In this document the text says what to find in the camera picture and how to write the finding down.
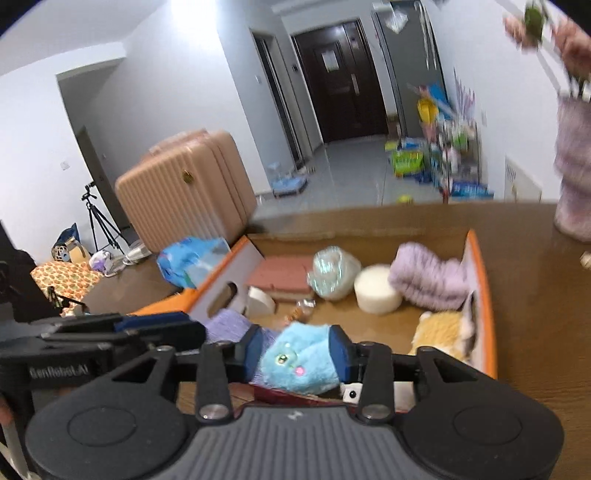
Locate grey refrigerator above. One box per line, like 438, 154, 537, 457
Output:
373, 0, 456, 140

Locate blue plastic pack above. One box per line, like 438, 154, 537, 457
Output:
156, 236, 231, 289

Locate orange cardboard box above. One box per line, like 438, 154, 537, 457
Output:
133, 229, 499, 412

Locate small clear snack packet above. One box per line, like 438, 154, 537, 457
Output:
286, 298, 317, 322

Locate orange patterned cushion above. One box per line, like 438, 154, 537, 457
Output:
31, 260, 103, 302

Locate blue packs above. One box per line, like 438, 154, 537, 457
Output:
450, 179, 495, 199

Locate peach ribbed suitcase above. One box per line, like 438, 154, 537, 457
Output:
115, 130, 258, 264

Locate green packs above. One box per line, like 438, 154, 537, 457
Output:
391, 147, 426, 176

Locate white plush toy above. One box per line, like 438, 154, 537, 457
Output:
340, 383, 412, 412

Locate cluttered storage rack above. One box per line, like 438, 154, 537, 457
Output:
417, 82, 481, 195

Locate dried pink roses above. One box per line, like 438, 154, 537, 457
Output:
503, 0, 591, 100

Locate blue floor tray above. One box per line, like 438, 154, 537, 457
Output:
267, 161, 310, 197

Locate purple towel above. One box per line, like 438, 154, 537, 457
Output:
388, 242, 470, 310
202, 308, 278, 385

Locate bagged mesh bath sponge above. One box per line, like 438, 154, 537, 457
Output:
307, 246, 363, 301

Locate white round sponge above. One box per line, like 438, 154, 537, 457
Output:
353, 263, 404, 315

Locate pink ceramic vase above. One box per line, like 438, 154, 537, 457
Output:
553, 94, 591, 241

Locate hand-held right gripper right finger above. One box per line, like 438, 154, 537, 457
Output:
328, 324, 491, 425

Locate white round object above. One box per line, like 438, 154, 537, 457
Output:
246, 285, 277, 317

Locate blue plush toy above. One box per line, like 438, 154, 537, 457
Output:
260, 322, 343, 396

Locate black camera tripod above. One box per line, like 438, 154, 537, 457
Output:
81, 182, 126, 255

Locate pink flat box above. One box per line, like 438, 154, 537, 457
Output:
244, 256, 320, 299

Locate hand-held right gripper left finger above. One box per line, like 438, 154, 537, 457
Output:
93, 326, 271, 425

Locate dark brown door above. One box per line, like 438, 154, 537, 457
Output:
291, 19, 389, 144

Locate yellow plush toy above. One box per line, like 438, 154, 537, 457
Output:
408, 309, 476, 361

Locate woven basket bag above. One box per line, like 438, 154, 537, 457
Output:
51, 223, 91, 264

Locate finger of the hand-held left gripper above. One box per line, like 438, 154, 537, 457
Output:
41, 322, 208, 350
55, 311, 191, 334

